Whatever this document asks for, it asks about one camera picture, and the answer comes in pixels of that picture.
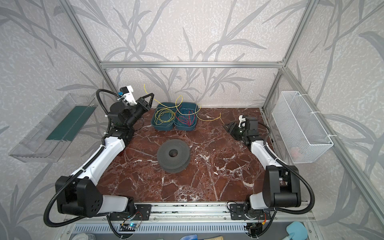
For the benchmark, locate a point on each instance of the light blue plastic object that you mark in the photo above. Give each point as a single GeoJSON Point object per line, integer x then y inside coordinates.
{"type": "Point", "coordinates": [296, 231]}

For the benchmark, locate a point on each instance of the clear plastic wall shelf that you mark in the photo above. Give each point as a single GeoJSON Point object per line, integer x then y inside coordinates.
{"type": "Point", "coordinates": [48, 141]}

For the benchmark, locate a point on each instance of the green circuit board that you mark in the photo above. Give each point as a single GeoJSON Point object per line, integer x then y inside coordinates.
{"type": "Point", "coordinates": [129, 227]}

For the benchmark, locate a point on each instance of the dark grey foam spool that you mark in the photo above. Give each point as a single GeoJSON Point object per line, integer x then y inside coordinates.
{"type": "Point", "coordinates": [173, 156]}

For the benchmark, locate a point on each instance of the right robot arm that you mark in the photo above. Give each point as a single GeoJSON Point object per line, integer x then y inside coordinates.
{"type": "Point", "coordinates": [284, 189]}

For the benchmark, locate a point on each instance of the white wire mesh basket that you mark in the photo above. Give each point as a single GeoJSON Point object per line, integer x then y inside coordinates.
{"type": "Point", "coordinates": [304, 136]}

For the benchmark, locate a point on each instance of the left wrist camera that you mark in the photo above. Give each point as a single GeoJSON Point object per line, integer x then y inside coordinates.
{"type": "Point", "coordinates": [126, 93]}

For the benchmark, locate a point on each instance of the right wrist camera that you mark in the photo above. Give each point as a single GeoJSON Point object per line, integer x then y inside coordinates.
{"type": "Point", "coordinates": [242, 120]}

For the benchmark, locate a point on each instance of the teal bin with yellow cables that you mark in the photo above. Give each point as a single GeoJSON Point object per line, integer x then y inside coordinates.
{"type": "Point", "coordinates": [163, 117]}

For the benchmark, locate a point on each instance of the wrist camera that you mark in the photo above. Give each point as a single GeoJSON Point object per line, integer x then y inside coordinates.
{"type": "Point", "coordinates": [126, 93]}
{"type": "Point", "coordinates": [242, 120]}

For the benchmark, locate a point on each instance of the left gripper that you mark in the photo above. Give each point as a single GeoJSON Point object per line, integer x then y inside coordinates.
{"type": "Point", "coordinates": [141, 103]}

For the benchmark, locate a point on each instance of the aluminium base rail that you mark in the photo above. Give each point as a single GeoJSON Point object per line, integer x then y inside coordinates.
{"type": "Point", "coordinates": [199, 212]}

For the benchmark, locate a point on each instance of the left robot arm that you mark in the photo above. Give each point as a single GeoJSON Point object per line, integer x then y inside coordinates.
{"type": "Point", "coordinates": [77, 196]}

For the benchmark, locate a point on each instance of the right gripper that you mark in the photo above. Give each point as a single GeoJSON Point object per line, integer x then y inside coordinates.
{"type": "Point", "coordinates": [235, 127]}

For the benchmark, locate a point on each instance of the teal bin with red cables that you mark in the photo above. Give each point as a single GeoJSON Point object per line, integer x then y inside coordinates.
{"type": "Point", "coordinates": [186, 116]}

